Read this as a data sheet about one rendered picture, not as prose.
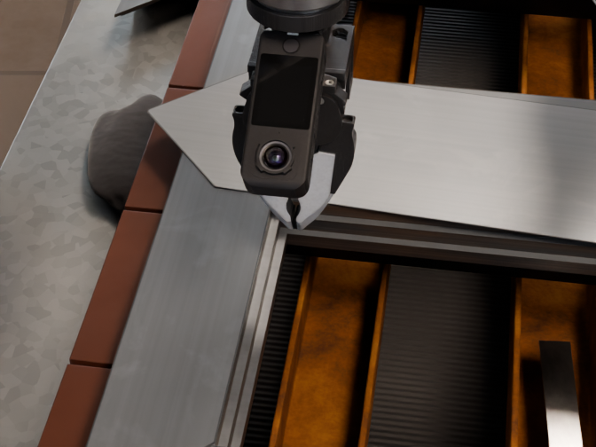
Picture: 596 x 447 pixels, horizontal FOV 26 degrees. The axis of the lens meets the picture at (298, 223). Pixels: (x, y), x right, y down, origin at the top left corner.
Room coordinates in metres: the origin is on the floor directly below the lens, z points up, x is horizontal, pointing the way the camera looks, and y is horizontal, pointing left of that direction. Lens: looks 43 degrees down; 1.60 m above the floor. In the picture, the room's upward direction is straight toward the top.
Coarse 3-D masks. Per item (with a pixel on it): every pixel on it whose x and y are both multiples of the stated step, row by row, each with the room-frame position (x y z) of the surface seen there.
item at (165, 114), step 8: (184, 96) 0.96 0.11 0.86; (168, 104) 0.95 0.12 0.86; (176, 104) 0.95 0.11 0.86; (152, 112) 0.94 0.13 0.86; (160, 112) 0.94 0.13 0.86; (168, 112) 0.94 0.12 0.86; (176, 112) 0.94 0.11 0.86; (160, 120) 0.93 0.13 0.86; (168, 120) 0.93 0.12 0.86; (168, 128) 0.92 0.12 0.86
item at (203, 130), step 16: (224, 80) 0.99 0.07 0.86; (240, 80) 0.99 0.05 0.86; (192, 96) 0.96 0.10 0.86; (208, 96) 0.96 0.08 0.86; (224, 96) 0.96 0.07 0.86; (240, 96) 0.96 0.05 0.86; (192, 112) 0.94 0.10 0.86; (208, 112) 0.94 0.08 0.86; (224, 112) 0.94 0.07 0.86; (176, 128) 0.92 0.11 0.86; (192, 128) 0.92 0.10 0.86; (208, 128) 0.92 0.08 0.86; (224, 128) 0.92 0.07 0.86; (176, 144) 0.89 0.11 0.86; (192, 144) 0.89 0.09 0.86; (208, 144) 0.89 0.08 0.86; (224, 144) 0.89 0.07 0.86; (192, 160) 0.87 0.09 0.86; (208, 160) 0.87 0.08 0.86; (224, 160) 0.87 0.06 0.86; (208, 176) 0.85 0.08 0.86
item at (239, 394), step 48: (528, 96) 0.97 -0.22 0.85; (288, 240) 0.81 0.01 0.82; (336, 240) 0.80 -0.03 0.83; (384, 240) 0.80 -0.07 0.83; (432, 240) 0.80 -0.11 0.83; (480, 240) 0.79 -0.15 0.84; (528, 240) 0.78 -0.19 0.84; (240, 336) 0.67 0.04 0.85; (240, 384) 0.63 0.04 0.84; (240, 432) 0.59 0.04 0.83
